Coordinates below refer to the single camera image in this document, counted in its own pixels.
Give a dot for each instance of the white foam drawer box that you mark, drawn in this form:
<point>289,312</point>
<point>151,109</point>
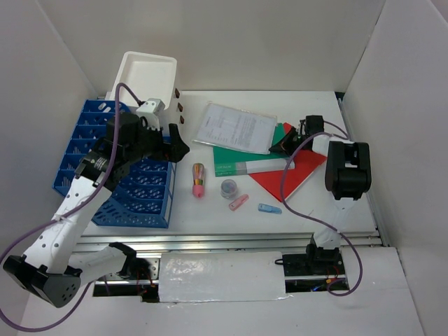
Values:
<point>153,77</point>

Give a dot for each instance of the blue plastic file organizer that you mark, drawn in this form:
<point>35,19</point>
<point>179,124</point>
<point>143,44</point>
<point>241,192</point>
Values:
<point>143,199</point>

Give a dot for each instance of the green clip file folder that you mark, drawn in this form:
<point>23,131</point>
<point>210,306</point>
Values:
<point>228,162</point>

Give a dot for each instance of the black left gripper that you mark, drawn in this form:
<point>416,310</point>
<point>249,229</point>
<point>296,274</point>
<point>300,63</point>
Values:
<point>177,150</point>

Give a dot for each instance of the aluminium mounting rail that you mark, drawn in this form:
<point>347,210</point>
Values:
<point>207,243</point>

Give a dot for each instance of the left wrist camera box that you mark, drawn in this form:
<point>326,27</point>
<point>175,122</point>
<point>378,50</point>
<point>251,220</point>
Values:
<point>151,107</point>

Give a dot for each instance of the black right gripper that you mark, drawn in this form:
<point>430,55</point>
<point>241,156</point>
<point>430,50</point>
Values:
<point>284,145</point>

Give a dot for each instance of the red file folder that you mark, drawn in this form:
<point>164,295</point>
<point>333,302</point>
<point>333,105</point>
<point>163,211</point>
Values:
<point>303,166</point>

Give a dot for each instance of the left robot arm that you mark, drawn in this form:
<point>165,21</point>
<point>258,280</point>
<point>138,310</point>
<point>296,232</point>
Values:
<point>48,269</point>

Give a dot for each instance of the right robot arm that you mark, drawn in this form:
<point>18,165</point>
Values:
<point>347,178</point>

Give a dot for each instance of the white cover panel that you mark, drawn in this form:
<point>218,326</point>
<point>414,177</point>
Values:
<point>221,277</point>

